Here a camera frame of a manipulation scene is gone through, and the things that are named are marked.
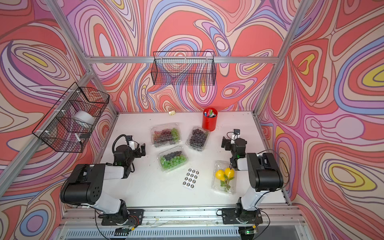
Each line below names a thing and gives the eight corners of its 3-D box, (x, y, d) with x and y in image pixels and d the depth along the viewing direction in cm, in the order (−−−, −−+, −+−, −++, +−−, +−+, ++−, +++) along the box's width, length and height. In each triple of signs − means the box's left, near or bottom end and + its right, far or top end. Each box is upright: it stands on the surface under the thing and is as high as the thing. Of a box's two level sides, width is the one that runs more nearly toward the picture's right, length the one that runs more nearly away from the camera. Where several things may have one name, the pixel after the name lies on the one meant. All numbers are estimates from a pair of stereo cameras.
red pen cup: (202, 131, 109) (203, 119, 99) (201, 119, 116) (202, 107, 107) (216, 131, 109) (218, 119, 99) (215, 119, 116) (217, 107, 107)
